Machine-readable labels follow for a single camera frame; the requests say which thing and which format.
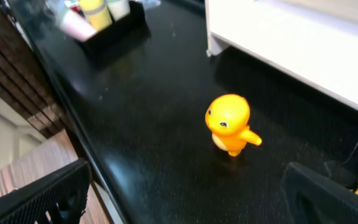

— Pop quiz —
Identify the pink cup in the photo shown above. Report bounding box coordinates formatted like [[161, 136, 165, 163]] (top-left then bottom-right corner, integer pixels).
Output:
[[47, 0, 98, 43]]

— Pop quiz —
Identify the yellow cup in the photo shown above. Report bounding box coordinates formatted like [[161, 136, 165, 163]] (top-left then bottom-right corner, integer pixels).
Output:
[[78, 0, 114, 32]]

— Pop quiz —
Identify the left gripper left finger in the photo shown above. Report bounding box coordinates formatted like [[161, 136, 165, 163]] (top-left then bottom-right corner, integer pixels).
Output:
[[0, 159, 92, 224]]

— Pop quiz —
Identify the black tray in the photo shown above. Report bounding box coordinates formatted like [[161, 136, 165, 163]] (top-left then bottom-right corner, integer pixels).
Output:
[[76, 0, 152, 60]]

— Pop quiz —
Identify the white cup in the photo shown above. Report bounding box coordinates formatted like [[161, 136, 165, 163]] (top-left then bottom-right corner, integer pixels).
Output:
[[106, 0, 131, 22]]

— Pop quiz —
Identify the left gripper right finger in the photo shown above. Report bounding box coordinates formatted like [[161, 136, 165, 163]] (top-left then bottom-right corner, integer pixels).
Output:
[[280, 161, 358, 224]]

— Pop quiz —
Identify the orange toy figure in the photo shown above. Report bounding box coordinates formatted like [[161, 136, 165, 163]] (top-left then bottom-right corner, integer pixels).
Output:
[[204, 93, 263, 157]]

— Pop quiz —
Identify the white shelf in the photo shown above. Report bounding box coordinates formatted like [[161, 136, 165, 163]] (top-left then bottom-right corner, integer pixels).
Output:
[[204, 0, 358, 121]]

